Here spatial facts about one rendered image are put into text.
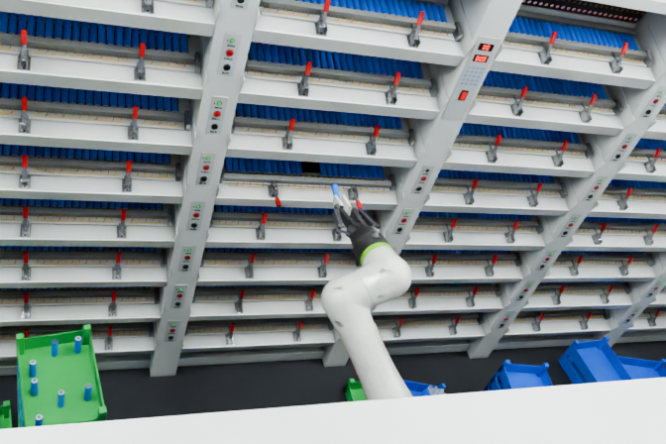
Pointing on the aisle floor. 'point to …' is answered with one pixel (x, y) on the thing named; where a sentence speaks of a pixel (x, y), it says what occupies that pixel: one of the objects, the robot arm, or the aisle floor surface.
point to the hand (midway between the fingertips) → (342, 204)
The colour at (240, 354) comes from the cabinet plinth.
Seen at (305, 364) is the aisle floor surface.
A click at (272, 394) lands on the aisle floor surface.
